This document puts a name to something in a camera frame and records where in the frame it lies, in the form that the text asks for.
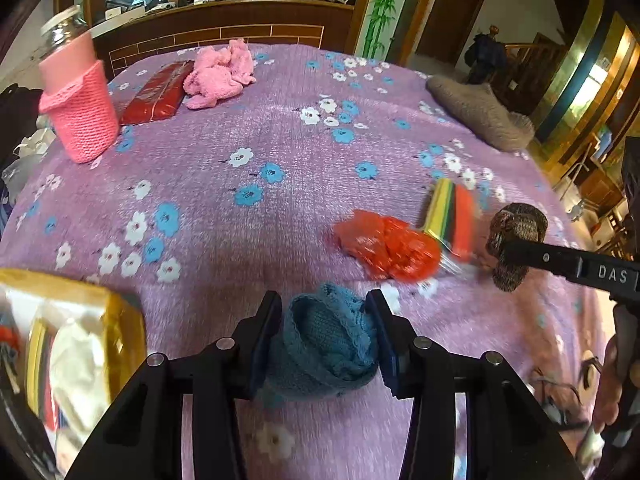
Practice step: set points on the grey brown knitted hat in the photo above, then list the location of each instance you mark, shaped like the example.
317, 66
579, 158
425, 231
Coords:
476, 107

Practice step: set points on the pink fluffy cloth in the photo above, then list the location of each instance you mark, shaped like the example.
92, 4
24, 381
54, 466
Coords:
219, 75

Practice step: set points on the purple floral tablecloth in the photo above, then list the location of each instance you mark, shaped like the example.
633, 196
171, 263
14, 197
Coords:
199, 215

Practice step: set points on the red plastic bag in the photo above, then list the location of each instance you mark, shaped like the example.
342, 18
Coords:
388, 247

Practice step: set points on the brown knitted cloth ball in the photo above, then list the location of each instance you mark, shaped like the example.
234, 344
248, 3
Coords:
516, 222

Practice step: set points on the person in dark jacket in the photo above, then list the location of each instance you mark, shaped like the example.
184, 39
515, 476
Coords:
485, 56

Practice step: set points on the black electric motor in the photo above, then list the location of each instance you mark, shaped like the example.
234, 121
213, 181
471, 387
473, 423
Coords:
568, 404

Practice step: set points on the wooden counter cabinet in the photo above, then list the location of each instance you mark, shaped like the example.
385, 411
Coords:
320, 24

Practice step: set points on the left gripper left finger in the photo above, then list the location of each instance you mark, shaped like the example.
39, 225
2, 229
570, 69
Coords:
140, 435

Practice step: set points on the large yellow black red sponge pack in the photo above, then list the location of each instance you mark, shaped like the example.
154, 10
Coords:
38, 388

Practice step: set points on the pink bottle with knit sleeve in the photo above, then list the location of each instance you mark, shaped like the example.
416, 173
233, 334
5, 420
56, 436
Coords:
75, 94

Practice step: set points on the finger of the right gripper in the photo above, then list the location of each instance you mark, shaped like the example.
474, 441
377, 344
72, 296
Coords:
618, 277

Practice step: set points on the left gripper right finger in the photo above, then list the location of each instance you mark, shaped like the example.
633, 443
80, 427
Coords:
508, 434

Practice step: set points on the red tissue packet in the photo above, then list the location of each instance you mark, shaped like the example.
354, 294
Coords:
160, 97

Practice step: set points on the small rainbow sponge pack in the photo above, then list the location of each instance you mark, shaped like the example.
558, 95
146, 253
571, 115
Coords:
450, 219

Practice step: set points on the yellow cardboard box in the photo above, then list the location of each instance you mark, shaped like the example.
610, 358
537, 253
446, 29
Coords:
115, 318

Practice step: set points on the blue knitted cloth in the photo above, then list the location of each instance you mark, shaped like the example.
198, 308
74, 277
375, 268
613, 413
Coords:
326, 346

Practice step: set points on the clear plastic bag pile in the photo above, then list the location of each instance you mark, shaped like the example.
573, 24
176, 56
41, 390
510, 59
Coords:
24, 159

